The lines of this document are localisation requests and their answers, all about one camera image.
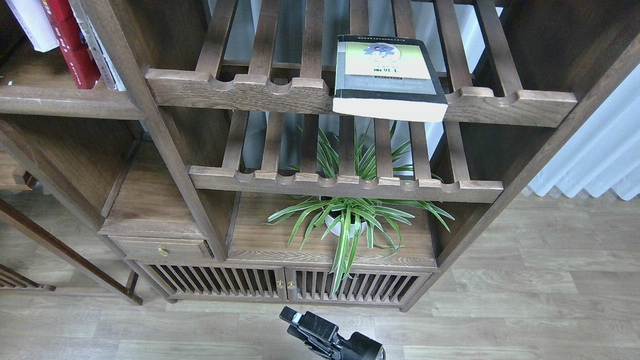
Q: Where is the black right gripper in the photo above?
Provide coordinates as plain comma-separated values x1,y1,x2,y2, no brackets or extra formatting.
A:
279,306,386,360

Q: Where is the black and yellow book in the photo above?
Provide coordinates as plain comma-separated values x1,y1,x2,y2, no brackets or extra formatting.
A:
333,34,448,123

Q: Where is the red book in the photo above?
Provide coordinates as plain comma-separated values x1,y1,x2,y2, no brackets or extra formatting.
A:
41,0,101,90

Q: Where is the white lavender book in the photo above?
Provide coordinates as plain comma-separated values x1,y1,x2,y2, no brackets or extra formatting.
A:
6,0,59,53

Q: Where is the white plant pot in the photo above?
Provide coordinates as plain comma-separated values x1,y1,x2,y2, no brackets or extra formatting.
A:
324,212,367,239

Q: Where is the green spider plant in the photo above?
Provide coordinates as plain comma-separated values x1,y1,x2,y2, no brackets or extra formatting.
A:
264,129,455,294

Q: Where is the dark wooden bookshelf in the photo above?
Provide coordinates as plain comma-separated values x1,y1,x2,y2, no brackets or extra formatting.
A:
1,0,639,312

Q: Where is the white curtain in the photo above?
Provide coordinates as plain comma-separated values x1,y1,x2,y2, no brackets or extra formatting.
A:
528,67,640,201

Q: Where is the white upright book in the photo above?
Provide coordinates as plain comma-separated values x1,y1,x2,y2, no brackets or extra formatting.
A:
69,0,126,91

